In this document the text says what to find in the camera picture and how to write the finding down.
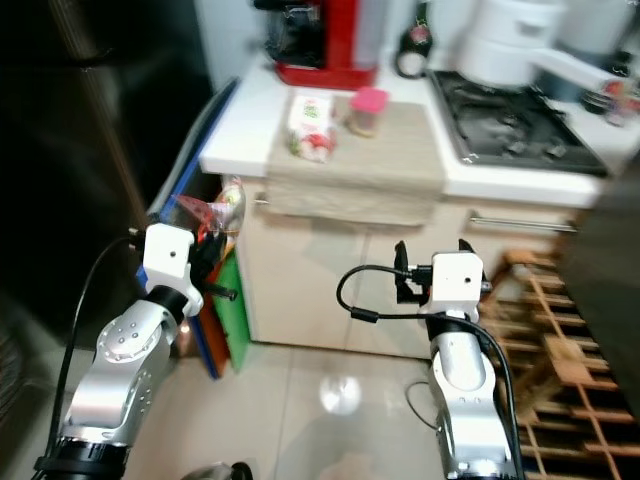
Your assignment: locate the red black coffee machine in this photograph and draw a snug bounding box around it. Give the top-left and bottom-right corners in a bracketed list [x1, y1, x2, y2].
[255, 0, 381, 92]

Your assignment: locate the small red patterned container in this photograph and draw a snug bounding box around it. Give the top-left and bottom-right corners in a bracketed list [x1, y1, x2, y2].
[603, 78, 640, 126]

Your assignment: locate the black floor cable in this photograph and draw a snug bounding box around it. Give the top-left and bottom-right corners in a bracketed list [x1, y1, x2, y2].
[405, 380, 439, 433]

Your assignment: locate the robot leg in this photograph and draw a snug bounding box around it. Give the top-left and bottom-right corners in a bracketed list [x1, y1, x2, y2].
[188, 460, 253, 480]

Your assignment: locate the blue flat board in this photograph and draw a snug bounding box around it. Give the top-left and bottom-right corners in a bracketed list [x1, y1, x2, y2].
[150, 80, 243, 379]

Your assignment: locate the white green red food packet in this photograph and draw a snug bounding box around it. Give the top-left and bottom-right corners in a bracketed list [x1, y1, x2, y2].
[285, 92, 340, 164]

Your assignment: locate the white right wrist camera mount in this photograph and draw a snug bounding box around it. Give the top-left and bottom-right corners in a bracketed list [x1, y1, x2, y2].
[430, 250, 486, 316]

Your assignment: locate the white pot with handle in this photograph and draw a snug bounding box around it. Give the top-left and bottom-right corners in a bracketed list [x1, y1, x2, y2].
[455, 0, 636, 97]

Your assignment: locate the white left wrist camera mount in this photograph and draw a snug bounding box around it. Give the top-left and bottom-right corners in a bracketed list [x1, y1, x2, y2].
[143, 222, 201, 301]

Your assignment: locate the grey appliance panel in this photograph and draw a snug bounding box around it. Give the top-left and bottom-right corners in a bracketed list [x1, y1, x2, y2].
[558, 165, 640, 401]

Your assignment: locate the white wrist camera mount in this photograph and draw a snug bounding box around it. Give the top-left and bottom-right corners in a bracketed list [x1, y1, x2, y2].
[430, 250, 486, 316]
[143, 222, 201, 301]

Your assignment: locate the black gas stove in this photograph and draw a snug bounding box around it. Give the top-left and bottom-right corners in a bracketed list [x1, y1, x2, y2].
[428, 70, 613, 180]

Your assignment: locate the metal drawer handle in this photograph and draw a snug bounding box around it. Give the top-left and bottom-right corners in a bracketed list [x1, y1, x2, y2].
[468, 211, 577, 234]

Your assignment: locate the dark glass bottle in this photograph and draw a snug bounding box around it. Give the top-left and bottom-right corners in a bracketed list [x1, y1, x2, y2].
[394, 0, 436, 80]

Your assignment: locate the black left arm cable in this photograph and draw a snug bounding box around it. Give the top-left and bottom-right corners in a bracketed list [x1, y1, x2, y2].
[48, 234, 146, 463]

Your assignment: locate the dark two-door fridge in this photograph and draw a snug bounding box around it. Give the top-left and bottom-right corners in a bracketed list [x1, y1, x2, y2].
[0, 0, 206, 341]

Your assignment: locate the clear red plastic food packet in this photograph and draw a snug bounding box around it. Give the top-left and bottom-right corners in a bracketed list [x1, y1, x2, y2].
[175, 178, 249, 239]

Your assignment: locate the green flat board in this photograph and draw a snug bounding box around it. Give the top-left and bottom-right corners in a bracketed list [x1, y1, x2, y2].
[215, 250, 253, 372]

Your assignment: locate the wooden slatted rack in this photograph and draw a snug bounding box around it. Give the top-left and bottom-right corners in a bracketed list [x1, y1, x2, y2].
[480, 248, 640, 480]

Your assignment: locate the jar with pink lid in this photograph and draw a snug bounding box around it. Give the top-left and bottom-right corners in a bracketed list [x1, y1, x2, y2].
[345, 87, 390, 139]

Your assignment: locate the beige counter cloth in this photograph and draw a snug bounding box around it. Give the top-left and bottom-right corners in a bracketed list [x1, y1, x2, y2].
[265, 100, 447, 227]

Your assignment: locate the white kitchen cabinet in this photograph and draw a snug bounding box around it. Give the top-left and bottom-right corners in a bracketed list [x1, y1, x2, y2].
[200, 65, 611, 361]

